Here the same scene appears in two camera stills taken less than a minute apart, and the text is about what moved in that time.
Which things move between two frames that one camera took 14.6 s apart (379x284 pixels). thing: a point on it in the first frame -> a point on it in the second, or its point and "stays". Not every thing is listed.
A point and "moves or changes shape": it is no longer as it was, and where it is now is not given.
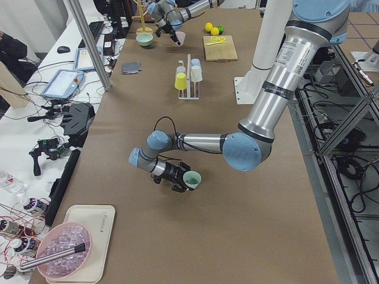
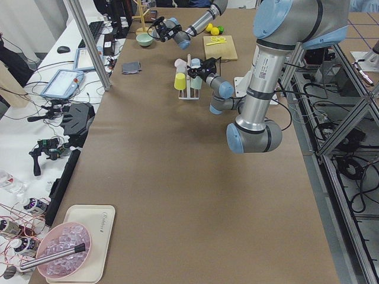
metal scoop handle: [78, 248] stays
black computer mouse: [61, 49] stays
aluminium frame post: [90, 44] stays
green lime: [221, 29] stays
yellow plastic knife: [213, 43] stays
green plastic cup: [192, 178] -> [196, 83]
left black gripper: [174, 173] -> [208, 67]
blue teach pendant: [64, 84] stays
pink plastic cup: [181, 36] moves or changes shape
